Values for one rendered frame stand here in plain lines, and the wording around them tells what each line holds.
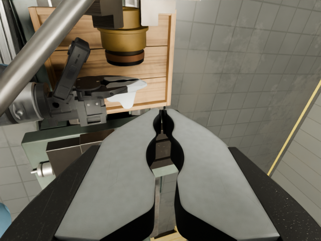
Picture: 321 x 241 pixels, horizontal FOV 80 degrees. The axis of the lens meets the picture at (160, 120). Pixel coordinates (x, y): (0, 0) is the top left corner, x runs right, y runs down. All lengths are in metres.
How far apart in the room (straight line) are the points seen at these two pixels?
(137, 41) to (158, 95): 0.35
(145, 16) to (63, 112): 0.24
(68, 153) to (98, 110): 0.27
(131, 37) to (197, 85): 1.53
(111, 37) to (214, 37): 1.48
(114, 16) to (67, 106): 0.20
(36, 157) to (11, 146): 1.20
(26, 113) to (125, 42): 0.22
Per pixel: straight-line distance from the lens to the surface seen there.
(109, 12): 0.33
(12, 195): 2.32
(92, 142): 0.57
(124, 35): 0.36
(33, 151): 0.72
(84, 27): 0.59
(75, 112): 0.43
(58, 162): 0.68
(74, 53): 0.38
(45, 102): 0.41
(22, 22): 0.96
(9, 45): 1.34
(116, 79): 0.44
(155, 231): 1.41
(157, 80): 0.66
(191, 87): 1.83
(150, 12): 0.38
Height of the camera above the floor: 1.47
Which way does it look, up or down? 52 degrees down
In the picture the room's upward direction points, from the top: 148 degrees clockwise
